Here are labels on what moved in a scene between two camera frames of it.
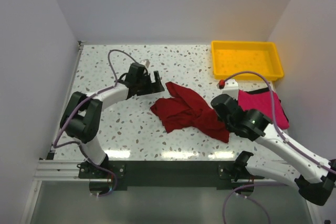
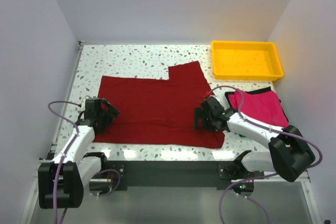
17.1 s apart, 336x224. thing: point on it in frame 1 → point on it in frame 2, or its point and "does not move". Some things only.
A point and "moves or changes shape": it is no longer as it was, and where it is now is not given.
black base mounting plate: (160, 173) does not move
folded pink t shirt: (261, 102) does not move
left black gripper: (153, 87) → (110, 114)
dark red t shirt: (187, 109) moves or changes shape
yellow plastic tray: (230, 56) does not move
